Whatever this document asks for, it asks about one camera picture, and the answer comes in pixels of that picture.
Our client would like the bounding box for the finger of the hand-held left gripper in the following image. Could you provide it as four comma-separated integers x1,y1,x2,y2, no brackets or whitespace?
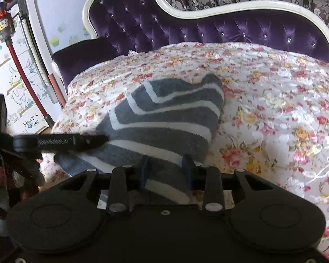
13,133,111,154

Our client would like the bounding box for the red stick vacuum cleaner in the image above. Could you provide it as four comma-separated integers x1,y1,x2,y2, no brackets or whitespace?
0,0,55,126

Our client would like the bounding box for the dark purple cushion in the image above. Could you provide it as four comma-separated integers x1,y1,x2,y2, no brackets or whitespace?
52,37,121,88

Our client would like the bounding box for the cartoon wall sticker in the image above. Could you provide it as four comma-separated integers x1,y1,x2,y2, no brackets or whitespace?
0,19,50,135

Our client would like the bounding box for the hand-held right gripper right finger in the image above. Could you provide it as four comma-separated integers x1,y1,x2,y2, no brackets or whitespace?
182,155,276,213

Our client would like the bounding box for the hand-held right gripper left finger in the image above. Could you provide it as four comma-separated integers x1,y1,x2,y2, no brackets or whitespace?
59,157,151,215

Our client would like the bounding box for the grey white striped garment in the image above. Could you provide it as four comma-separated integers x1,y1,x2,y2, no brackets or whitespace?
55,73,225,204

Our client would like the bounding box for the purple tufted headboard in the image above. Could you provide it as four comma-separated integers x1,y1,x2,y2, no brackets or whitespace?
82,0,329,63

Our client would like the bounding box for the floral bedspread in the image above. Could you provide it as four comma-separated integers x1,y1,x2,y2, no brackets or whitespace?
40,42,329,263

